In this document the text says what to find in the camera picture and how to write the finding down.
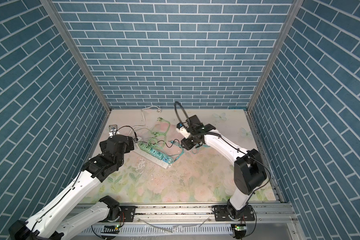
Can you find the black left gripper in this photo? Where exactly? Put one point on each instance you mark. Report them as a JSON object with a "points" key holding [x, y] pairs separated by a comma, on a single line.
{"points": [[128, 147]]}

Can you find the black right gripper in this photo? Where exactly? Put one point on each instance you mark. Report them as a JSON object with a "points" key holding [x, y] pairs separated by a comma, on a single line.
{"points": [[187, 144]]}

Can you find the light green charger with prongs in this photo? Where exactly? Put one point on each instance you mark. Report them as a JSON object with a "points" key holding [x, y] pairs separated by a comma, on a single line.
{"points": [[143, 146]]}

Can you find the light green charger adapter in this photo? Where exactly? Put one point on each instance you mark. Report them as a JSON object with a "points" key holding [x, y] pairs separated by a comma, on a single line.
{"points": [[150, 150]]}

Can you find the white power strip colourful sockets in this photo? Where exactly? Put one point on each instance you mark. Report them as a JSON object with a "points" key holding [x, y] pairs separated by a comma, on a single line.
{"points": [[152, 158]]}

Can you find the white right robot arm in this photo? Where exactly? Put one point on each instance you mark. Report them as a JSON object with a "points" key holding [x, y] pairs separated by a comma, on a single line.
{"points": [[250, 173]]}

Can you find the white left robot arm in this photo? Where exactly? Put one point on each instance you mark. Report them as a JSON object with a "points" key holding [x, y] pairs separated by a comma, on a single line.
{"points": [[51, 222]]}

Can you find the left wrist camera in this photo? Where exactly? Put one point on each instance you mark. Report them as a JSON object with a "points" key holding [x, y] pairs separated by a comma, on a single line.
{"points": [[113, 130]]}

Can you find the white power strip cord plug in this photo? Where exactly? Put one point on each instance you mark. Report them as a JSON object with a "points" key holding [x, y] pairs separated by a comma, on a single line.
{"points": [[158, 109]]}

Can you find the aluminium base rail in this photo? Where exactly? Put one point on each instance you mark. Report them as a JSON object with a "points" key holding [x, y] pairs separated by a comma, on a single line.
{"points": [[170, 218]]}

